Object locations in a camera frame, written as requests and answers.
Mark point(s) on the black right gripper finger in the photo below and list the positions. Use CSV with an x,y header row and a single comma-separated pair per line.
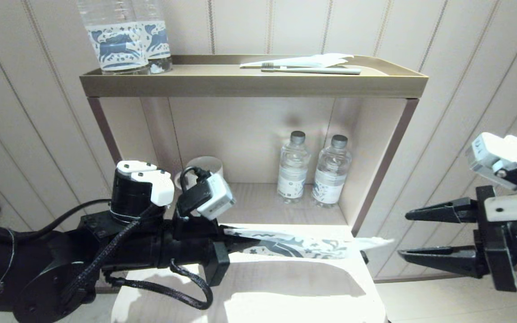
x,y
447,211
447,260

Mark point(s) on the brown open shelf unit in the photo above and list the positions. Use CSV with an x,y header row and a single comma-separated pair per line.
x,y
249,85

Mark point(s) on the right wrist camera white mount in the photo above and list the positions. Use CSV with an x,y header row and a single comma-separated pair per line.
x,y
505,161

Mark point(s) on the large deer-label water bottle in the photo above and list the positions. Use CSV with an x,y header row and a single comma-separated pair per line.
x,y
115,45
159,40

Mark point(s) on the white blue patterned pouch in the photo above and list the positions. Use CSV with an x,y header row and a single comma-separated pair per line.
x,y
308,244

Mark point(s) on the white paper wrapper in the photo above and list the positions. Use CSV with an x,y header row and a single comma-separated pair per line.
x,y
312,60

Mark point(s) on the small grey-cap water bottle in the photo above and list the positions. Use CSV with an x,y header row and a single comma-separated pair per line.
x,y
293,179
330,184

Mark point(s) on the white ribbed mug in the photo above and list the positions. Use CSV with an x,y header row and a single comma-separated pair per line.
x,y
211,163

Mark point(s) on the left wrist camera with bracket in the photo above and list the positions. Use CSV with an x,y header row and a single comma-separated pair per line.
x,y
209,197

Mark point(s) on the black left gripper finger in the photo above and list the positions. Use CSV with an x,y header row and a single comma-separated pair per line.
x,y
240,242

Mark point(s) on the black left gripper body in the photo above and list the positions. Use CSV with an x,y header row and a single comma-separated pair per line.
x,y
216,262

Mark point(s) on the black table corner fitting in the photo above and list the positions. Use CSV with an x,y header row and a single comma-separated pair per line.
x,y
364,257

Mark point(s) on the grey-green toothbrush dark bristles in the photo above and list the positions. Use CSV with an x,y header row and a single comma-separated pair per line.
x,y
321,71

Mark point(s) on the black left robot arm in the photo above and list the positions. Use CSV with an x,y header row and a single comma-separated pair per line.
x,y
61,260

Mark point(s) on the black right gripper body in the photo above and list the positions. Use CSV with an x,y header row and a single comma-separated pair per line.
x,y
496,251

